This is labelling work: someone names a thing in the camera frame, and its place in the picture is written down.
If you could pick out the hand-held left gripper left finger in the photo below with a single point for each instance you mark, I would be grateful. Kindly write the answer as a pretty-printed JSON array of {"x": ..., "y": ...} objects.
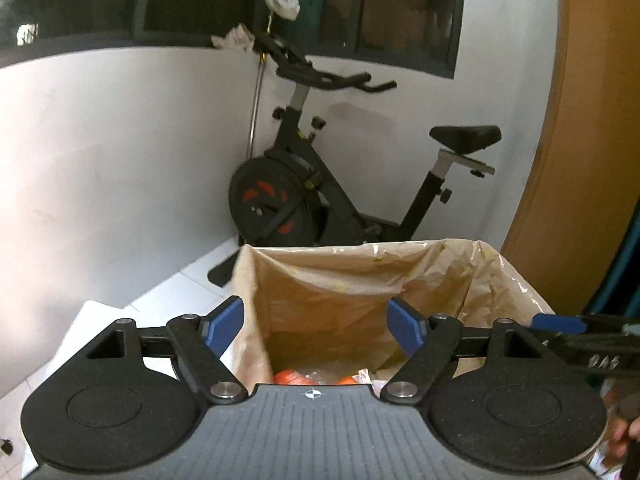
[{"x": 225, "y": 325}]

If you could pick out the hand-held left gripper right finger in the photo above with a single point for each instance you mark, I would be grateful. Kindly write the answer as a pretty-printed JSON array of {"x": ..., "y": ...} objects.
[{"x": 405, "y": 327}]

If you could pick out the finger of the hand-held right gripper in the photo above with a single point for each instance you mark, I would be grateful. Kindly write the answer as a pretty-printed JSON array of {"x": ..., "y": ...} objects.
[
  {"x": 560, "y": 323},
  {"x": 595, "y": 357}
]

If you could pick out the taped cardboard box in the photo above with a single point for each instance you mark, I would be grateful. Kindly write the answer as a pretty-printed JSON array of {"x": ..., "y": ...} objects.
[{"x": 350, "y": 300}]

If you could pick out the person's right hand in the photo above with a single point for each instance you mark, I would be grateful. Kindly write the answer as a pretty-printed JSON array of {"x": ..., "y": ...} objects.
[{"x": 617, "y": 440}]

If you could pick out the orange snack packet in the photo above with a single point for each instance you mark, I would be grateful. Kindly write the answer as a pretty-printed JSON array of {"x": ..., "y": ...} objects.
[
  {"x": 356, "y": 378},
  {"x": 290, "y": 377}
]

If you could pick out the teal curtain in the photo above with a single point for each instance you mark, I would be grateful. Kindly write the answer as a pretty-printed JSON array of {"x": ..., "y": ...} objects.
[{"x": 620, "y": 280}]

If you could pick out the light checked bed sheet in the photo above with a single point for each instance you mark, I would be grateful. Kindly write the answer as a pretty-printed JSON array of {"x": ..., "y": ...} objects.
[{"x": 92, "y": 316}]

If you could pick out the black exercise bike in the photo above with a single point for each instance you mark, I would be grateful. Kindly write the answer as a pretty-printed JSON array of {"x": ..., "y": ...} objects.
[{"x": 300, "y": 200}]

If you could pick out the wooden door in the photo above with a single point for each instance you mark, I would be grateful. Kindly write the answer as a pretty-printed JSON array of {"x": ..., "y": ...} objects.
[{"x": 590, "y": 135}]

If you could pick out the crumpled white cloth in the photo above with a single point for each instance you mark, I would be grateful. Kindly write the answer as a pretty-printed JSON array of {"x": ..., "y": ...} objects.
[{"x": 235, "y": 39}]

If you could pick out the dark framed window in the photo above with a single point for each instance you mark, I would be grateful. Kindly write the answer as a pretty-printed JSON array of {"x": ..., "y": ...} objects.
[{"x": 200, "y": 0}]

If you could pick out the white plastic bag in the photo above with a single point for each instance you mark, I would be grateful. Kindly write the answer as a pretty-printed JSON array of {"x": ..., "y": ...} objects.
[{"x": 282, "y": 1}]

